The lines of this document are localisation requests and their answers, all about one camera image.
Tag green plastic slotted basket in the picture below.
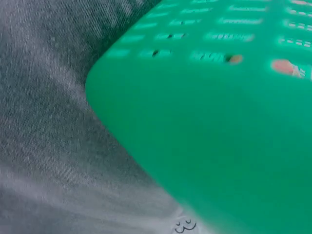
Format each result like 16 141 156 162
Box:
85 0 312 234

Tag person's legs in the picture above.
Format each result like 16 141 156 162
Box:
0 0 182 234

